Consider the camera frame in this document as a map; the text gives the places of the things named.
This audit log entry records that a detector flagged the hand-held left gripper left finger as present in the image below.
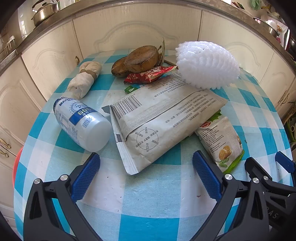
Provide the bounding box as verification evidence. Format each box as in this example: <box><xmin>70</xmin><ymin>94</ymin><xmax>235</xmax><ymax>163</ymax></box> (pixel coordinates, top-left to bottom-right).
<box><xmin>23</xmin><ymin>153</ymin><xmax>101</xmax><ymax>241</ymax></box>

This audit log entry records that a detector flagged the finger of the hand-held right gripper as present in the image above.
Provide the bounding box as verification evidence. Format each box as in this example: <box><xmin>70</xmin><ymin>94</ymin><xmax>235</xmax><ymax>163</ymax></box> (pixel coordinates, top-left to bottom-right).
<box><xmin>245</xmin><ymin>157</ymin><xmax>296</xmax><ymax>197</ymax></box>
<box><xmin>275</xmin><ymin>151</ymin><xmax>296</xmax><ymax>173</ymax></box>

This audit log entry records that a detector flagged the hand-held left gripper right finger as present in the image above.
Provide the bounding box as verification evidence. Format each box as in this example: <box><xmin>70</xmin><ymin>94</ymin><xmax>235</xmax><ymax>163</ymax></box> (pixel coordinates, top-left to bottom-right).
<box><xmin>192</xmin><ymin>151</ymin><xmax>270</xmax><ymax>241</ymax></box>

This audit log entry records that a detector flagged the green white snack packet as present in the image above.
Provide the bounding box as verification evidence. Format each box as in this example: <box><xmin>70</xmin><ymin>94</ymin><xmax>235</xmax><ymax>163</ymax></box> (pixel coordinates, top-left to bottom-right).
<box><xmin>195</xmin><ymin>111</ymin><xmax>245</xmax><ymax>174</ymax></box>

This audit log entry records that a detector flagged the white plastic bottle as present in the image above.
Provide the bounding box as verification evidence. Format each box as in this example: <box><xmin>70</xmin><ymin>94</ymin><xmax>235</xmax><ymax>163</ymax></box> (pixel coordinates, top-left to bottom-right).
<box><xmin>53</xmin><ymin>97</ymin><xmax>112</xmax><ymax>153</ymax></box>

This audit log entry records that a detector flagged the pink plastic bucket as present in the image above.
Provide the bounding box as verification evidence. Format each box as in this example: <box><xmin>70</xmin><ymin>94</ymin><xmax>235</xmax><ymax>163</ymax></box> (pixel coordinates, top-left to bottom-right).
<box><xmin>13</xmin><ymin>147</ymin><xmax>23</xmax><ymax>186</ymax></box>

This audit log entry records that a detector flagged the grey paper pouch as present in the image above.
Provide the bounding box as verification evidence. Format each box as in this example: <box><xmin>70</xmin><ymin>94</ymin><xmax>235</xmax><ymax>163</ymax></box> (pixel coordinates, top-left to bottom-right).
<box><xmin>101</xmin><ymin>72</ymin><xmax>229</xmax><ymax>175</ymax></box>

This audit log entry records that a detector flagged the beige cloth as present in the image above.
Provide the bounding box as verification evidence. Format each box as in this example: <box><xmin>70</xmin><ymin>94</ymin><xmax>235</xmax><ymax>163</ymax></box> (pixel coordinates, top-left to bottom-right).
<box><xmin>67</xmin><ymin>61</ymin><xmax>102</xmax><ymax>99</ymax></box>

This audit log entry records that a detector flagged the white foam fruit net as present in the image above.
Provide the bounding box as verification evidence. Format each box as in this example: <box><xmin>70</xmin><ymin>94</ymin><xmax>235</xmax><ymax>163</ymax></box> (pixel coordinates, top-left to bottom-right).
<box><xmin>175</xmin><ymin>41</ymin><xmax>240</xmax><ymax>89</ymax></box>

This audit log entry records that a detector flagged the red snack wrapper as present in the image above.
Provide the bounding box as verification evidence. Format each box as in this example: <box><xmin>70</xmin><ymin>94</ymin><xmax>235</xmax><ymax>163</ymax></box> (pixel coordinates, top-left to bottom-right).
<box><xmin>124</xmin><ymin>65</ymin><xmax>177</xmax><ymax>84</ymax></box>

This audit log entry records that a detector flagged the large brown fruit husk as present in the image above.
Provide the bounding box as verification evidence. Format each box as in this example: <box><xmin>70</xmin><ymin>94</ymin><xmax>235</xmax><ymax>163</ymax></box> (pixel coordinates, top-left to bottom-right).
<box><xmin>124</xmin><ymin>46</ymin><xmax>160</xmax><ymax>73</ymax></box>

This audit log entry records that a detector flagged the gold foil wrapper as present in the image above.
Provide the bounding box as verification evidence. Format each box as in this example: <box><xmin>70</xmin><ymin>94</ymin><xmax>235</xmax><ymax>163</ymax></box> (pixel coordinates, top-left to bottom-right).
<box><xmin>158</xmin><ymin>37</ymin><xmax>166</xmax><ymax>66</ymax></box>

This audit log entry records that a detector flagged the green basket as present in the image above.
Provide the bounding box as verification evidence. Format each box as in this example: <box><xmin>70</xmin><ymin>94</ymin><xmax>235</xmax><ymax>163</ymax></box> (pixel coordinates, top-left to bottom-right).
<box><xmin>283</xmin><ymin>109</ymin><xmax>296</xmax><ymax>142</ymax></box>

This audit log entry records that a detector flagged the blue white checked tablecloth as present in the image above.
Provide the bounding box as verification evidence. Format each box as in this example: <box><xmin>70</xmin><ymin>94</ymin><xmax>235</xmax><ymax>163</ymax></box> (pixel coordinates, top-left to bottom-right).
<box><xmin>13</xmin><ymin>50</ymin><xmax>290</xmax><ymax>241</ymax></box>

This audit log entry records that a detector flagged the floral printed cloth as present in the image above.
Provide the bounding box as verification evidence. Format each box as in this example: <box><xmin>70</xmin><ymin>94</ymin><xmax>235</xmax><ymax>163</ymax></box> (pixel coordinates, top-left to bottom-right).
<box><xmin>266</xmin><ymin>20</ymin><xmax>289</xmax><ymax>44</ymax></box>

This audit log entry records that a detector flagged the steel basin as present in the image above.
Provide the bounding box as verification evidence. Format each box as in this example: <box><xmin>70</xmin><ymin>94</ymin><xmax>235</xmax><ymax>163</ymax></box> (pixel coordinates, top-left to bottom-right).
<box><xmin>253</xmin><ymin>17</ymin><xmax>280</xmax><ymax>37</ymax></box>

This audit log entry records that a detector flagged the white kitchen cabinet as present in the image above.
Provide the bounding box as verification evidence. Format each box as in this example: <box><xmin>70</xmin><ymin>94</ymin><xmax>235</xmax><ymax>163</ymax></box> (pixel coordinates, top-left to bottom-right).
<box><xmin>0</xmin><ymin>9</ymin><xmax>296</xmax><ymax>223</ymax></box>

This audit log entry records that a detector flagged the steel pot on counter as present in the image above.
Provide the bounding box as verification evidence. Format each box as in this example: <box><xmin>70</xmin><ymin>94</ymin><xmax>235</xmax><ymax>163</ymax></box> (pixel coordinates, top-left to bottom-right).
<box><xmin>32</xmin><ymin>0</ymin><xmax>61</xmax><ymax>26</ymax></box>

